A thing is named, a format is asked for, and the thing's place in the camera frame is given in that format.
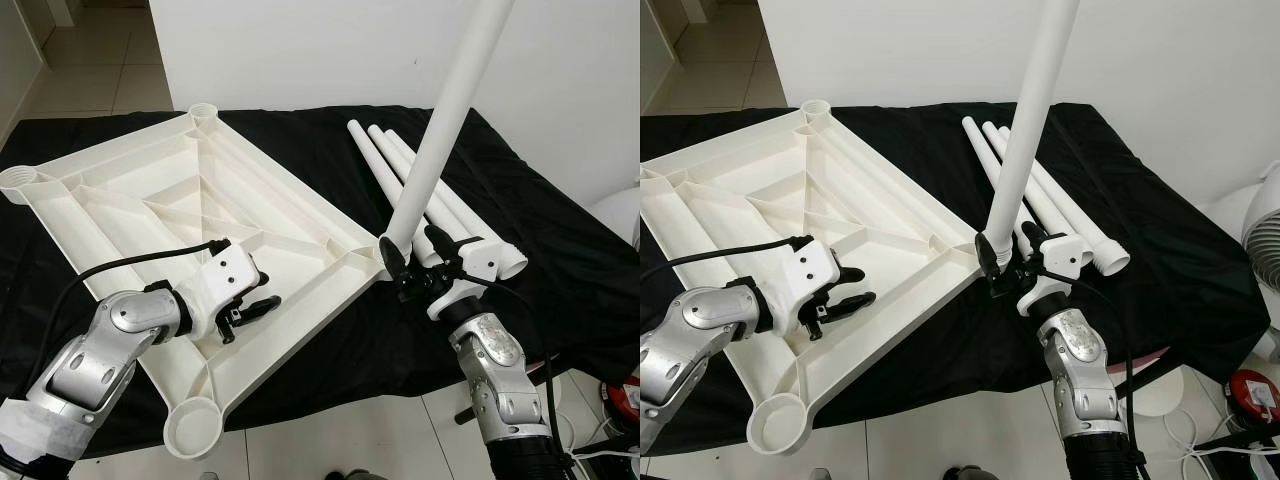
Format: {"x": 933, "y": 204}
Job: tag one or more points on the black robot right foot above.
{"x": 350, "y": 475}
{"x": 966, "y": 474}

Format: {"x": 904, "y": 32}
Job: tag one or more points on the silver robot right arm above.
{"x": 500, "y": 380}
{"x": 1085, "y": 370}

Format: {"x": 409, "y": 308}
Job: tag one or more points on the white plastic table leg tube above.
{"x": 375, "y": 160}
{"x": 394, "y": 152}
{"x": 505, "y": 262}
{"x": 1028, "y": 120}
{"x": 1042, "y": 202}
{"x": 447, "y": 120}
{"x": 1110, "y": 257}
{"x": 985, "y": 157}

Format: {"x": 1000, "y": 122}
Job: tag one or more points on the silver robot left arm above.
{"x": 100, "y": 350}
{"x": 700, "y": 350}

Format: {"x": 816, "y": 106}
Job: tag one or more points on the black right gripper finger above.
{"x": 1036, "y": 245}
{"x": 988, "y": 258}
{"x": 392, "y": 262}
{"x": 440, "y": 245}

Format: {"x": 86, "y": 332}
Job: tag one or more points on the white round fan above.
{"x": 615, "y": 220}
{"x": 1262, "y": 235}

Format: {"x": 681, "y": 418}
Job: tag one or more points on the white round stand base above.
{"x": 1170, "y": 395}

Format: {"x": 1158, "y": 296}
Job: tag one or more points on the pink flat board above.
{"x": 1155, "y": 354}

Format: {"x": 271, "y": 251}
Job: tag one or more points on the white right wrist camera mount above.
{"x": 478, "y": 260}
{"x": 1065, "y": 255}

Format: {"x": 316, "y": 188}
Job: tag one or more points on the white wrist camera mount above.
{"x": 478, "y": 260}
{"x": 1065, "y": 255}
{"x": 810, "y": 268}
{"x": 225, "y": 270}

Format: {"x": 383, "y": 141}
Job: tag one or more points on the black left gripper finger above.
{"x": 852, "y": 303}
{"x": 260, "y": 308}
{"x": 260, "y": 279}
{"x": 850, "y": 276}

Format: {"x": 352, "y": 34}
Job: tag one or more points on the white plastic children table top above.
{"x": 740, "y": 200}
{"x": 120, "y": 200}

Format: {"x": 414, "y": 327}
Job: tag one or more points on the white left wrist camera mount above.
{"x": 810, "y": 268}
{"x": 225, "y": 270}

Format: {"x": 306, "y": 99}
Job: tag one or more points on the black tablecloth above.
{"x": 1180, "y": 260}
{"x": 330, "y": 385}

